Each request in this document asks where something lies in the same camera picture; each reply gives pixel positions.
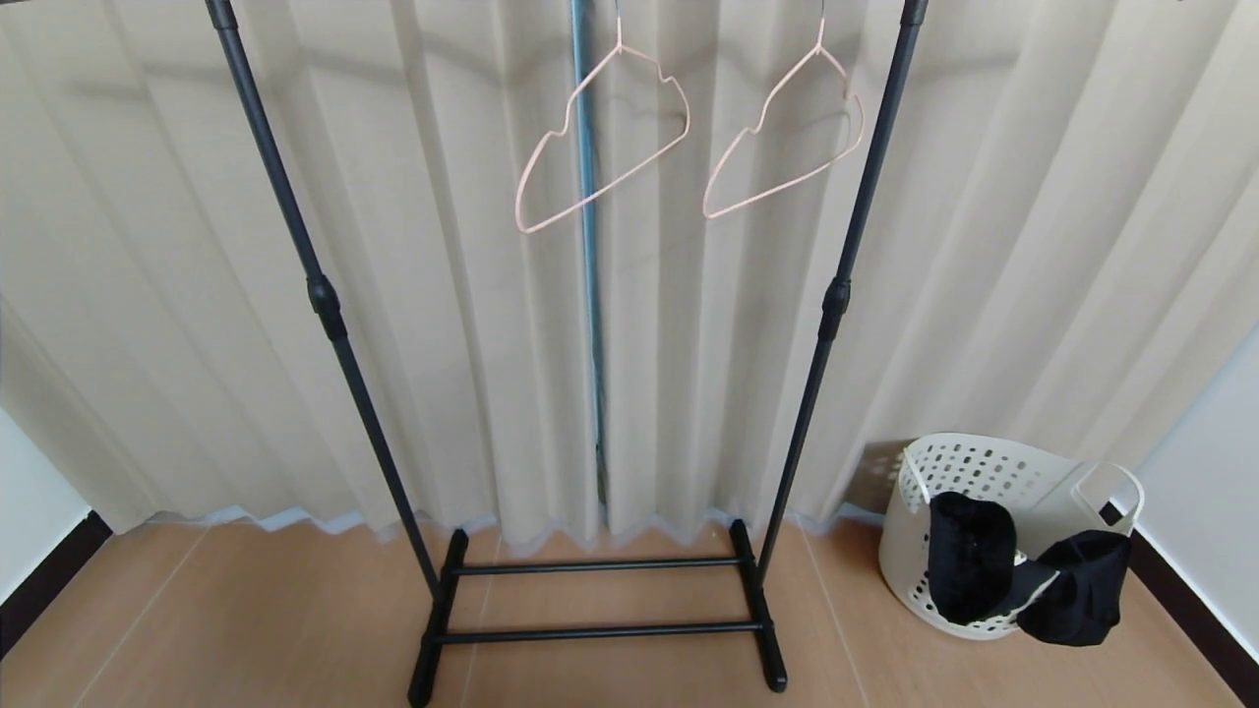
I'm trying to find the white laundry basket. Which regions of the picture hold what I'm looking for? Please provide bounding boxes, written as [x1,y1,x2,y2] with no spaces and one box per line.
[878,433,1147,642]

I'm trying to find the beige curtain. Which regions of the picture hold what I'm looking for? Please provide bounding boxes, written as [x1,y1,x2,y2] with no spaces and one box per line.
[0,0,1259,547]

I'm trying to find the pink clothes hanger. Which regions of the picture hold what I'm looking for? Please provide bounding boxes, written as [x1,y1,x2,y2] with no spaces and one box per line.
[702,0,865,220]
[514,0,691,235]

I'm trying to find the black shorts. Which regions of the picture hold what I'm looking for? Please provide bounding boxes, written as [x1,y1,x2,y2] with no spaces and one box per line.
[928,492,1018,626]

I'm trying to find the black clothes rack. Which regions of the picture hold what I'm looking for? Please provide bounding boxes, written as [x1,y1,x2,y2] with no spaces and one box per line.
[204,0,930,707]

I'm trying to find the black garment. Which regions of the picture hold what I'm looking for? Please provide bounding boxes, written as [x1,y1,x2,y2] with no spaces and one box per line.
[1013,529,1134,648]

